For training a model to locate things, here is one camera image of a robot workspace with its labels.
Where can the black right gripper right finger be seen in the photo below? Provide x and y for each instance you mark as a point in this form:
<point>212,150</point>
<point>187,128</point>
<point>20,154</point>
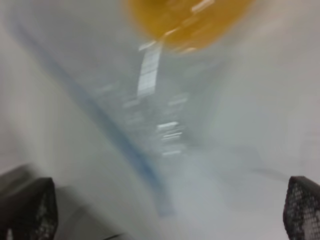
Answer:
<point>301,213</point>

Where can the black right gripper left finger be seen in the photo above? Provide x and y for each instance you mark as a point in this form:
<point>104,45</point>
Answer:
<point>29,211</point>

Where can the clear blue-zip plastic bag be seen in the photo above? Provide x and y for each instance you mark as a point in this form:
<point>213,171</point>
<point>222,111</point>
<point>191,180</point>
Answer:
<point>154,105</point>

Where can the yellow lemon fruit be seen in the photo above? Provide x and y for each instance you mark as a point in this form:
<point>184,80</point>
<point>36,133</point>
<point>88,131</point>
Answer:
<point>187,25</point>

